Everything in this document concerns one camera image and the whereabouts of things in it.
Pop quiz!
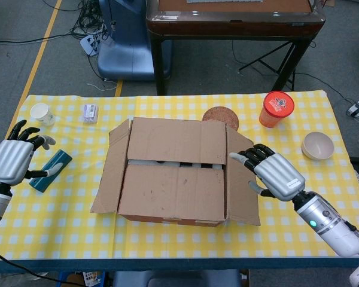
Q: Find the yellow white checkered tablecloth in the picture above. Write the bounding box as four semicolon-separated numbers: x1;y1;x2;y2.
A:
0;91;359;260

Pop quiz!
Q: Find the white foam insert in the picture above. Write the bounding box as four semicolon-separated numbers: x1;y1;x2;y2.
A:
127;159;227;172

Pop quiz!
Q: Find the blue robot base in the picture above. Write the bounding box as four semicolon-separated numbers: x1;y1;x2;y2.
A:
97;0;173;81

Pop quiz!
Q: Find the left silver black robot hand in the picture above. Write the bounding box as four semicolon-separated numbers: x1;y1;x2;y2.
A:
0;119;63;186

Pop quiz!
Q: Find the blue padded seat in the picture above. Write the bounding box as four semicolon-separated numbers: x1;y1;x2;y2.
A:
112;268;243;287

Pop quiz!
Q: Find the small clear wrapped packet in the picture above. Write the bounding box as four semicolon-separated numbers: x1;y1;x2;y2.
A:
82;103;99;124

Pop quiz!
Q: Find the beige bowl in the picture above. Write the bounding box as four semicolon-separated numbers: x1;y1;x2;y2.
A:
301;132;335;161

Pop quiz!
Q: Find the round woven rattan coaster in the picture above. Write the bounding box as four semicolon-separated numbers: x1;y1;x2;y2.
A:
202;106;239;131

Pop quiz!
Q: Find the teal metal block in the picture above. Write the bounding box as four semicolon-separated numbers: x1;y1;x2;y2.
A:
29;149;73;194

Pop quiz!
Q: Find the orange cup with red lid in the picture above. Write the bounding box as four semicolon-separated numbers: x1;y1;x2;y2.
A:
258;91;296;129

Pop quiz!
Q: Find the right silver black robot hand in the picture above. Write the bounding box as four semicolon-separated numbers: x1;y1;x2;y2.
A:
229;143;306;201

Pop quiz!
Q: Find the dark wooden mahjong table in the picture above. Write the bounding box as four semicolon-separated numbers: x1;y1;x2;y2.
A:
145;0;327;96

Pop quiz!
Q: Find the red cardboard shipping box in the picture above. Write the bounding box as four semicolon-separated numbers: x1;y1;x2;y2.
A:
90;117;261;228

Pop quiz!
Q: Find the white paper cup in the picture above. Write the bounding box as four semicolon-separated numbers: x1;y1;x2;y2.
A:
30;102;56;127

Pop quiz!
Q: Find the long black floor cable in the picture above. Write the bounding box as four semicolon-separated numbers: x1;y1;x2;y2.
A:
0;29;87;45

